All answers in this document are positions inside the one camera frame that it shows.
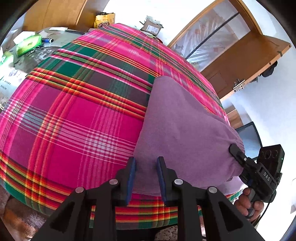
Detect purple fleece pants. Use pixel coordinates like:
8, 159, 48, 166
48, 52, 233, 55
133, 76, 244, 196

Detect person right hand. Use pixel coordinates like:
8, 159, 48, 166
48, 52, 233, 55
234, 188, 264, 222

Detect dark tablet screen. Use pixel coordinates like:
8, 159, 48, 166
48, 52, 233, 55
236, 121, 262, 161

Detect pink green plaid cloth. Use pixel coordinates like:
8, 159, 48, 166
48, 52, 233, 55
1, 24, 229, 216

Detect wooden door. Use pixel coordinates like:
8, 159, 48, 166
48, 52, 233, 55
168, 1, 292, 100

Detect cardboard parcel box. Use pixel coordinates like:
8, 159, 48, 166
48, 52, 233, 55
140, 20, 163, 36

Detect white purple tube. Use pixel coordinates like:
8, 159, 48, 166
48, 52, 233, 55
1, 67, 27, 98

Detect key bunch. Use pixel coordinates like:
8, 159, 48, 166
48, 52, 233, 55
26, 45, 43, 57

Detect printed table mat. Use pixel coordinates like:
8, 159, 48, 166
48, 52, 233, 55
0, 26, 93, 110

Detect blue lighter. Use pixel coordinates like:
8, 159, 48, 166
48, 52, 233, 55
42, 38, 54, 43

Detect green tissue pack near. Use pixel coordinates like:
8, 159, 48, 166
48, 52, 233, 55
0, 47, 14, 70

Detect green tissue pack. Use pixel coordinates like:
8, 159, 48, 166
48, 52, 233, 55
13, 31, 42, 57
0, 47, 14, 70

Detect green tissue pack far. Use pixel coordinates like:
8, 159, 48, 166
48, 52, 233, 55
13, 31, 42, 57

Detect yellow gift bag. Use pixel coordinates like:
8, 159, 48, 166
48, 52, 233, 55
93, 12, 115, 29

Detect wooden wardrobe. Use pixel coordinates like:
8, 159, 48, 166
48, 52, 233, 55
23, 0, 109, 31

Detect black cable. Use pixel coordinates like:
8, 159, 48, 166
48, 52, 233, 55
250, 189, 278, 227

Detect white handled knife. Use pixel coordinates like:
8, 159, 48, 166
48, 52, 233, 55
49, 27, 85, 35

